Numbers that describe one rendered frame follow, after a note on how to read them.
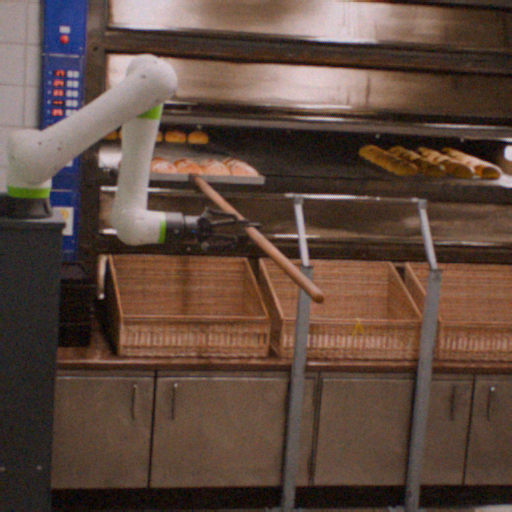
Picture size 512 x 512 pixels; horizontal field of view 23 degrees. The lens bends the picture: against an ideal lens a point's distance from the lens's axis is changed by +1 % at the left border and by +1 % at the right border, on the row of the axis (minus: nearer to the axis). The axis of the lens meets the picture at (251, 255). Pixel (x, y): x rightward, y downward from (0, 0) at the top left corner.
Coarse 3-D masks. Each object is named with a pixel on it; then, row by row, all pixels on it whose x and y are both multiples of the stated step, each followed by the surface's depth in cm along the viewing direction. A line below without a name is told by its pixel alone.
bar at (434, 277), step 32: (160, 192) 459; (192, 192) 462; (224, 192) 464; (256, 192) 467; (416, 384) 475; (288, 416) 466; (416, 416) 474; (288, 448) 467; (416, 448) 477; (288, 480) 469; (416, 480) 479
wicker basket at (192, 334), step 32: (128, 256) 497; (160, 256) 500; (192, 256) 502; (128, 288) 496; (160, 288) 499; (192, 288) 502; (224, 288) 505; (256, 288) 485; (128, 320) 455; (160, 320) 457; (192, 320) 460; (224, 320) 462; (256, 320) 465; (128, 352) 457; (160, 352) 460; (192, 352) 463; (224, 352) 465; (256, 352) 468
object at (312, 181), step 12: (108, 168) 493; (156, 180) 496; (168, 180) 497; (264, 180) 505; (276, 180) 506; (288, 180) 507; (300, 180) 508; (312, 180) 509; (324, 180) 510; (336, 180) 511; (348, 180) 512; (360, 180) 513; (372, 180) 514; (384, 180) 516; (396, 180) 518; (408, 180) 520; (420, 180) 523; (444, 192) 521; (456, 192) 522; (468, 192) 523; (480, 192) 524; (492, 192) 525; (504, 192) 526
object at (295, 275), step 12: (204, 192) 448; (216, 204) 426; (240, 216) 397; (240, 228) 391; (252, 228) 379; (264, 240) 363; (276, 252) 349; (276, 264) 344; (288, 264) 335; (288, 276) 331; (300, 276) 323; (312, 288) 311
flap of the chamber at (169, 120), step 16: (256, 128) 498; (272, 128) 491; (288, 128) 487; (304, 128) 488; (320, 128) 489; (336, 128) 491; (352, 128) 492; (368, 128) 493; (384, 128) 494; (400, 128) 496; (432, 128) 499
